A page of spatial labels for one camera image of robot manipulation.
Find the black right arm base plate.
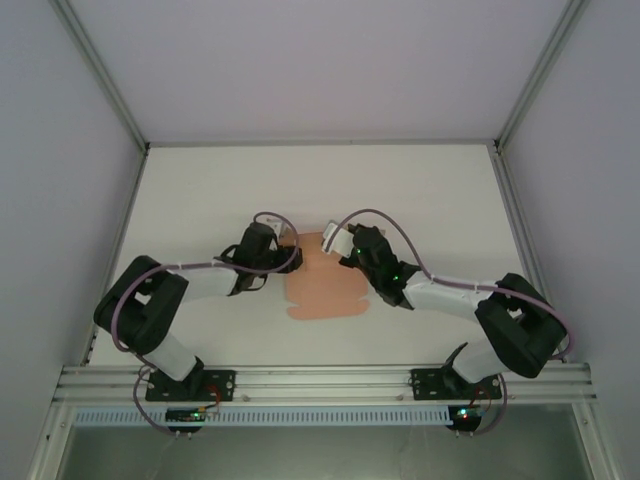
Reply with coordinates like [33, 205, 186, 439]
[409, 367, 504, 402]

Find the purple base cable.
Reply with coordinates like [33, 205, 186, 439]
[452, 372, 509, 437]
[131, 365, 202, 439]

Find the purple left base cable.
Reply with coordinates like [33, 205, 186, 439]
[131, 365, 202, 439]

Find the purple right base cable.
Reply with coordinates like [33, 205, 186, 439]
[452, 372, 509, 437]

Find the aluminium mounting rail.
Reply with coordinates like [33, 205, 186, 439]
[51, 361, 599, 402]

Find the pink cardboard box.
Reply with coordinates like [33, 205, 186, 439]
[280, 231, 371, 321]

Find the aluminium frame post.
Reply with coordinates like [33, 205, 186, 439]
[491, 0, 592, 151]
[51, 0, 152, 151]

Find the right circuit board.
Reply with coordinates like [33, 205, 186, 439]
[446, 403, 489, 429]

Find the aluminium table side rail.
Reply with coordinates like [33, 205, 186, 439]
[491, 143, 552, 304]
[78, 147, 152, 367]

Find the circuit board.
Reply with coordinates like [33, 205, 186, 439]
[164, 406, 207, 427]
[446, 403, 489, 429]

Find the left circuit board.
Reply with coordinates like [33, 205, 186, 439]
[164, 406, 207, 427]

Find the slotted pale cable duct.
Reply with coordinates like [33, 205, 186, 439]
[73, 404, 452, 427]

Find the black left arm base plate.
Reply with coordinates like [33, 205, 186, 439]
[144, 368, 237, 403]

